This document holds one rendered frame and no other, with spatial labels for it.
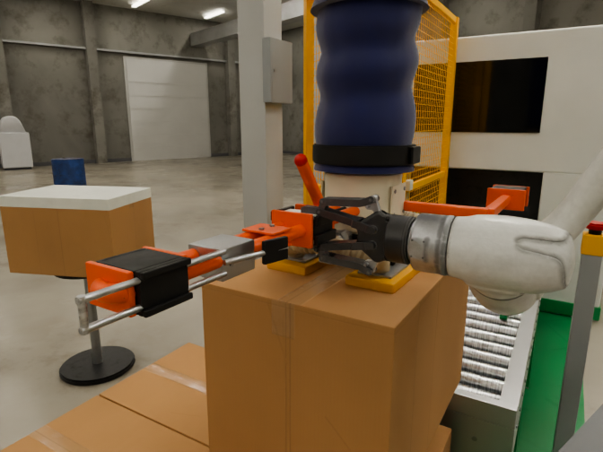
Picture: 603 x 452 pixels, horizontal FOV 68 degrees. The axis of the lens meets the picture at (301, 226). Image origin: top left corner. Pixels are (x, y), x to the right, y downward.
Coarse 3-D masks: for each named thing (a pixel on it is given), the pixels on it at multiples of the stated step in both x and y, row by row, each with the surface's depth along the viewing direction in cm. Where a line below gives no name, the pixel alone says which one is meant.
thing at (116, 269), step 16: (112, 256) 52; (128, 256) 52; (144, 256) 52; (160, 256) 52; (176, 256) 52; (96, 272) 49; (112, 272) 48; (128, 272) 47; (128, 288) 47; (96, 304) 50; (112, 304) 49; (128, 304) 47
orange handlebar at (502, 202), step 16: (336, 208) 93; (352, 208) 91; (416, 208) 98; (432, 208) 96; (448, 208) 94; (464, 208) 93; (480, 208) 91; (496, 208) 93; (256, 224) 74; (272, 224) 72; (256, 240) 65; (288, 240) 72; (192, 256) 60; (192, 272) 54; (208, 272) 57; (96, 288) 47
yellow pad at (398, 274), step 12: (396, 264) 93; (348, 276) 87; (360, 276) 87; (372, 276) 87; (384, 276) 86; (396, 276) 87; (408, 276) 89; (372, 288) 85; (384, 288) 83; (396, 288) 84
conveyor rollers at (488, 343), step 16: (480, 304) 215; (480, 320) 193; (496, 320) 195; (512, 320) 193; (464, 336) 178; (480, 336) 182; (496, 336) 179; (512, 336) 178; (464, 352) 168; (480, 352) 166; (496, 352) 171; (464, 368) 160; (480, 368) 157; (496, 368) 155; (464, 384) 151; (480, 384) 149; (496, 384) 147
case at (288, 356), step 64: (256, 320) 83; (320, 320) 76; (384, 320) 71; (448, 320) 103; (256, 384) 86; (320, 384) 78; (384, 384) 72; (448, 384) 112; (256, 448) 90; (320, 448) 81; (384, 448) 74
